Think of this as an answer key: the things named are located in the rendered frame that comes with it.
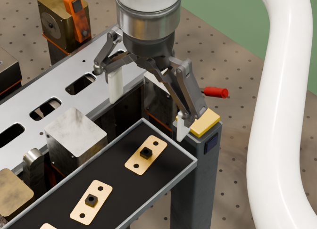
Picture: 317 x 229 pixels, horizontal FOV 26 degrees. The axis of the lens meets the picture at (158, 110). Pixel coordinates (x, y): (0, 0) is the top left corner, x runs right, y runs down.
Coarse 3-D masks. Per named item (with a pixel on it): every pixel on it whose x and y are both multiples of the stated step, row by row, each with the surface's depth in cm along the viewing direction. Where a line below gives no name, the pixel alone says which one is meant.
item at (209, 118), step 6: (204, 114) 128; (210, 114) 128; (216, 114) 128; (198, 120) 127; (204, 120) 127; (210, 120) 127; (216, 120) 127; (192, 126) 126; (198, 126) 126; (204, 126) 126; (210, 126) 127; (192, 132) 126; (198, 132) 125; (204, 132) 126
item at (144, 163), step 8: (152, 136) 124; (144, 144) 123; (152, 144) 123; (160, 144) 123; (136, 152) 122; (144, 152) 122; (152, 152) 122; (160, 152) 122; (128, 160) 121; (136, 160) 121; (144, 160) 121; (152, 160) 121; (128, 168) 120; (136, 168) 120; (144, 168) 120
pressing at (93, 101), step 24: (96, 48) 161; (120, 48) 161; (48, 72) 157; (72, 72) 157; (144, 72) 156; (24, 96) 152; (48, 96) 152; (72, 96) 152; (96, 96) 152; (0, 120) 148; (24, 120) 148; (48, 120) 148; (24, 144) 144; (0, 168) 140
